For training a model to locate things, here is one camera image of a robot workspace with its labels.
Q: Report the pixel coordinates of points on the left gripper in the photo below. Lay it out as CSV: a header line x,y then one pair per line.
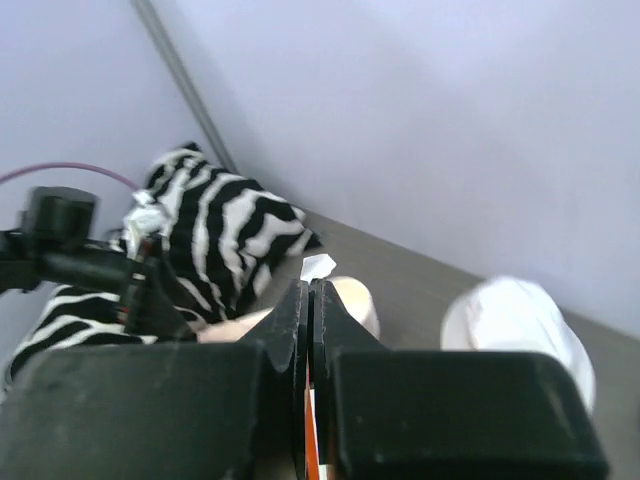
x,y
152,294

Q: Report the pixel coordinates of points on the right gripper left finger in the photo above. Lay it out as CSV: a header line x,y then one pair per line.
x,y
171,410

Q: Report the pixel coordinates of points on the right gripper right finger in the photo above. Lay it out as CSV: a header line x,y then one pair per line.
x,y
431,414

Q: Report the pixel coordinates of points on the orange paper gift bag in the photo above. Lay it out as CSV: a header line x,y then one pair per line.
x,y
235,330

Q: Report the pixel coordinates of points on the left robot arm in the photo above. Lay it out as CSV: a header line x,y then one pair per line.
x,y
52,244

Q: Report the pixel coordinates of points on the zebra print pillow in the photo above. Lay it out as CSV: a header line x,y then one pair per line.
x,y
225,238

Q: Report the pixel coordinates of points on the stack of paper cups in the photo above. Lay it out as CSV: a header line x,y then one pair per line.
x,y
358,302

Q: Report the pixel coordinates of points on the white bucket hat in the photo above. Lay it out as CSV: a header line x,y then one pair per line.
x,y
509,314

